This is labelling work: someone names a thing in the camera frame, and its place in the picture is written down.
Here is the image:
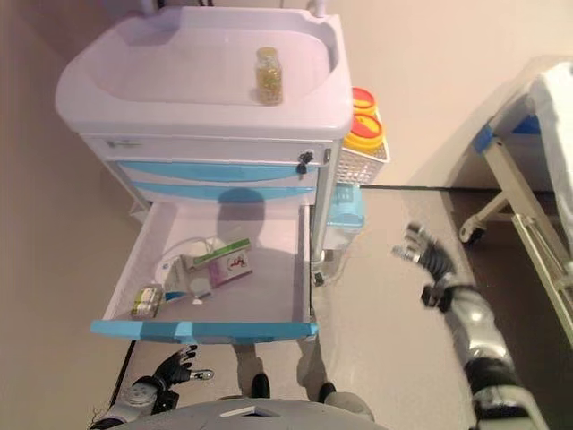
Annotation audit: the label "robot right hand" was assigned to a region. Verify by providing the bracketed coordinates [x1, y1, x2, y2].
[392, 222, 456, 279]

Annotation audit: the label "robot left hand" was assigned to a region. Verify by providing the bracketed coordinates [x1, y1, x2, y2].
[153, 344, 216, 387]

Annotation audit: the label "wide drawer with blue front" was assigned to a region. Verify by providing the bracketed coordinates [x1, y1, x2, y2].
[89, 201, 321, 346]

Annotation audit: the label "yellow medicine bottle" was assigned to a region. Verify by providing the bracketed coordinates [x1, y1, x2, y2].
[254, 46, 286, 107]

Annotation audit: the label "pink medicine box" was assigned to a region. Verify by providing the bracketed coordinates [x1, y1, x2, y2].
[207, 252, 254, 288]

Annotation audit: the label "green and white medicine box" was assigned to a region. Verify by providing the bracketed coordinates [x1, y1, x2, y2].
[192, 236, 253, 272]

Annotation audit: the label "bed caster wheel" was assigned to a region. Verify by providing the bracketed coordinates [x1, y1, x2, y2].
[460, 223, 487, 245]

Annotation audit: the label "small green yellow box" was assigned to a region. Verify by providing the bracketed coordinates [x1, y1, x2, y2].
[130, 283, 164, 319]

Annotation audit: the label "grey robot torso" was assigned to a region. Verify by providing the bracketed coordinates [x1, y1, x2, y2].
[107, 398, 378, 430]

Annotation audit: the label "robot left leg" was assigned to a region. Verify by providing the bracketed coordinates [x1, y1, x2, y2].
[251, 373, 272, 400]

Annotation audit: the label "robot leg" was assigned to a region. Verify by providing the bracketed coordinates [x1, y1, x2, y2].
[318, 381, 376, 423]
[251, 373, 272, 400]

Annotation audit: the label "white and blue packet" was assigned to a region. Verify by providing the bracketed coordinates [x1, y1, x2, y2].
[162, 254, 212, 306]

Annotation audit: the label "waste bin with blue lid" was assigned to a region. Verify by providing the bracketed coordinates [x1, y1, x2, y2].
[322, 182, 366, 253]

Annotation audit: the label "white coiled tubing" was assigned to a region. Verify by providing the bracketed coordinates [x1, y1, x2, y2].
[156, 236, 221, 280]

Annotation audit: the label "blue tape on bed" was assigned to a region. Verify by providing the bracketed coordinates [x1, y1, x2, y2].
[471, 125, 499, 156]

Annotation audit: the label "yellow sharps container red lid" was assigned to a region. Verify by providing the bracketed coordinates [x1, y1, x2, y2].
[341, 112, 386, 151]
[350, 86, 380, 115]

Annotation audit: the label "black keys in lock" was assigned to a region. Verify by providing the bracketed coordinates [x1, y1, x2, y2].
[295, 151, 315, 176]

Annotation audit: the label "robot right leg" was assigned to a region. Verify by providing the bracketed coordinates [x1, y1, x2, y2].
[318, 381, 376, 423]

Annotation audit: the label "white bed mattress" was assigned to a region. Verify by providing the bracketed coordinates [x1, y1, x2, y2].
[534, 62, 573, 271]

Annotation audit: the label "white IV pole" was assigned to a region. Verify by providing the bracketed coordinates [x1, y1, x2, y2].
[308, 0, 333, 20]

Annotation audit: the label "white medical cart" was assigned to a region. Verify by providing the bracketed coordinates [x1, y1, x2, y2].
[55, 5, 355, 288]

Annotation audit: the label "hospital bed frame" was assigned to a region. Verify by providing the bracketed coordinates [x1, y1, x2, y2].
[458, 57, 573, 347]

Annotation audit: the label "white wire basket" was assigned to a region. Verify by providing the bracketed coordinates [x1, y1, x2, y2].
[332, 107, 392, 185]

